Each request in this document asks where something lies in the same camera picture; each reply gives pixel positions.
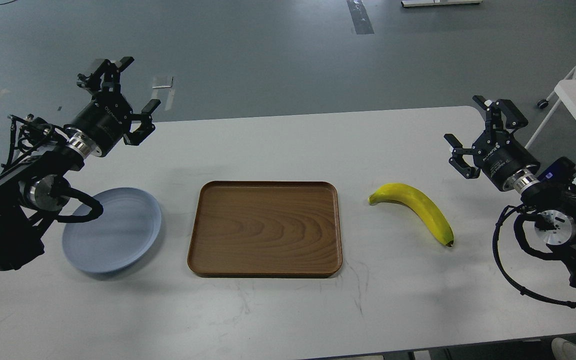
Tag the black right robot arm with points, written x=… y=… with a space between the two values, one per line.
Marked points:
x=545 y=223

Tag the yellow banana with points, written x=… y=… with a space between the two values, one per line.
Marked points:
x=426 y=210

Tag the blue round plate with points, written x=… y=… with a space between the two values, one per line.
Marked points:
x=122 y=235

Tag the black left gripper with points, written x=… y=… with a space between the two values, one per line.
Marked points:
x=108 y=117

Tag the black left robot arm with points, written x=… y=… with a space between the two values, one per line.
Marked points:
x=34 y=192

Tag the white shoe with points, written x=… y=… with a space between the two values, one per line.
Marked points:
x=563 y=349

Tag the brown wooden tray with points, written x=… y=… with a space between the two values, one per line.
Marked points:
x=266 y=229

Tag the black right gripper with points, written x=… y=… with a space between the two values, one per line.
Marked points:
x=496 y=152

